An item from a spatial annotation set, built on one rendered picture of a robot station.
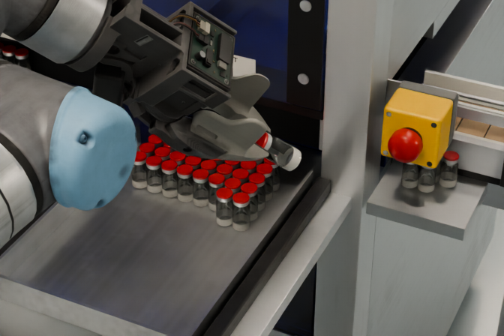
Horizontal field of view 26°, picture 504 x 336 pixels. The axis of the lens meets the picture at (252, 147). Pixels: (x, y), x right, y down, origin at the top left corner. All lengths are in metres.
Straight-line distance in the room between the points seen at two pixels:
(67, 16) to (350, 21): 0.52
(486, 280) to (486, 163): 1.24
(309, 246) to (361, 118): 0.17
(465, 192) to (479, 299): 1.19
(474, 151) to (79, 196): 0.82
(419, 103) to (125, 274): 0.41
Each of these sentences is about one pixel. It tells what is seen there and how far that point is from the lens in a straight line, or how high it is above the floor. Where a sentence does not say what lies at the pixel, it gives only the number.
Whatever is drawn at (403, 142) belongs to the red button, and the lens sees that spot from 1.30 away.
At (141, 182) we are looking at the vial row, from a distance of 1.42.
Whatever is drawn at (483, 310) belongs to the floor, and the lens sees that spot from 2.59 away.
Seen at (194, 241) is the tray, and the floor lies 0.88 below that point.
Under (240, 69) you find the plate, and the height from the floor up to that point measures 1.03.
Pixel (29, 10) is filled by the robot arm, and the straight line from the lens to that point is 0.83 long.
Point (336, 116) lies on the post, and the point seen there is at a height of 1.00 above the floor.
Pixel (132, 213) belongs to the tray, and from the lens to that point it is 1.39.
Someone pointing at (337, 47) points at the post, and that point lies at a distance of 1.31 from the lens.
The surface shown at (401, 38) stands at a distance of 1.40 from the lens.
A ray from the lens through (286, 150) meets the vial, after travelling 0.99.
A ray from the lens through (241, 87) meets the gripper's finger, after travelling 0.96.
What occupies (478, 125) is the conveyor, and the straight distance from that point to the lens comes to 1.49.
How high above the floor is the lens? 1.73
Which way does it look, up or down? 34 degrees down
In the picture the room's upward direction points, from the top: straight up
